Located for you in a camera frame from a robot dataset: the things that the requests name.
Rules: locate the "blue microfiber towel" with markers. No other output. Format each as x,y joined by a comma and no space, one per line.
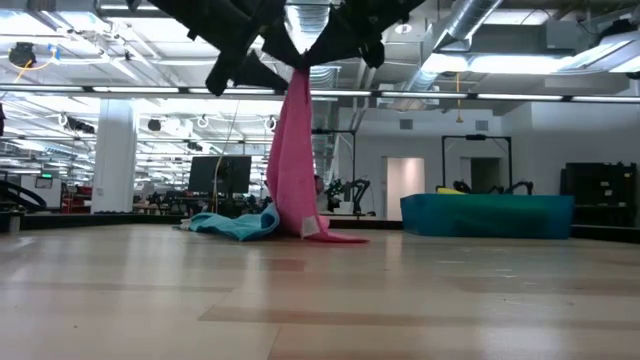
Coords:
235,225

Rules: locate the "black background monitor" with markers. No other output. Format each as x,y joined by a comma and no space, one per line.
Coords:
220,175

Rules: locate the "blue plastic bin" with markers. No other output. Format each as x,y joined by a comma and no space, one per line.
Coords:
490,215

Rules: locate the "black ceiling camera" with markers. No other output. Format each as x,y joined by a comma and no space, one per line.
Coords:
22,54

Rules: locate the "black metal rig frame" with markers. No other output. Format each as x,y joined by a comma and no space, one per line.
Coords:
475,137

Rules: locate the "white pillar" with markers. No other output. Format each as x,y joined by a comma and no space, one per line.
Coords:
114,160

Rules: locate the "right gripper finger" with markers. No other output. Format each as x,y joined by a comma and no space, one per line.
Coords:
340,45

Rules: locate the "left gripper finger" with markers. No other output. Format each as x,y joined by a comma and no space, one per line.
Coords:
257,75
280,42

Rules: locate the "pink microfiber towel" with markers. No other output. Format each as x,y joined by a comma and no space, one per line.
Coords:
292,175

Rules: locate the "silver air duct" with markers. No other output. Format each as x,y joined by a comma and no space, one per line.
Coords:
465,20
302,25

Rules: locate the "yellow microfiber towel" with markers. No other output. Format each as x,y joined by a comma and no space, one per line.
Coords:
450,191

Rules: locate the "person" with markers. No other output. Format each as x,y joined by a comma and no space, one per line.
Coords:
319,187

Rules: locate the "black background robot arm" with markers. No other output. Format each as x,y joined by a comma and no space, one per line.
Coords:
520,187
357,192

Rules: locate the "black shelf unit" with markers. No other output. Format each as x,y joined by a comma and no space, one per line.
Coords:
600,195

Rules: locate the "long light bar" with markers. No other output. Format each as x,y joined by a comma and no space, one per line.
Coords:
150,90

